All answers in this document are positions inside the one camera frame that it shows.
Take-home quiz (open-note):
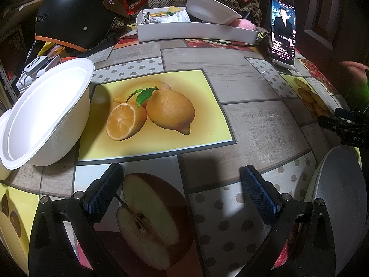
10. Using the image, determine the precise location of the person's right hand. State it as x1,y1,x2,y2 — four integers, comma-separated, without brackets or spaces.
339,61,368,85

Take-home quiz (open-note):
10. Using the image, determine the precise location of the white rectangular tray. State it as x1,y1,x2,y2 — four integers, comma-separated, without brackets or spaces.
136,7,258,44

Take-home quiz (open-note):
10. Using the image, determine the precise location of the black motorcycle helmet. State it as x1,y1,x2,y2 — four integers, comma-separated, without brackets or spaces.
34,0,129,53

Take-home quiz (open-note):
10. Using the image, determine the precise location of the beige round plate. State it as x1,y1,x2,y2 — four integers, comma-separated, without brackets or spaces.
0,212,29,276

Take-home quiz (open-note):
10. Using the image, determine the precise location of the white foam bowl in tray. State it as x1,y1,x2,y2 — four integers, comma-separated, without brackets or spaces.
186,0,242,25

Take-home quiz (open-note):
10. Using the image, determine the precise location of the smartphone on stand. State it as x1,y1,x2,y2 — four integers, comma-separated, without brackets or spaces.
268,0,296,66

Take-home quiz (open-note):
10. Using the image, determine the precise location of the white device with cables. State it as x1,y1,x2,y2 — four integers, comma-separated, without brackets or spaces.
16,56,62,94

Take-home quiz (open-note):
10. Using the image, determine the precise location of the large white foam bowl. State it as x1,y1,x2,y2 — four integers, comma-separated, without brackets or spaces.
1,58,94,170

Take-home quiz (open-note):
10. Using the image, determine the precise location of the fruit pattern tablecloth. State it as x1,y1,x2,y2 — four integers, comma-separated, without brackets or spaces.
1,39,345,276

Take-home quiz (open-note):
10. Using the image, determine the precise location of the light grey round plate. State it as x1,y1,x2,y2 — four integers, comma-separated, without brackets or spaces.
305,146,367,273

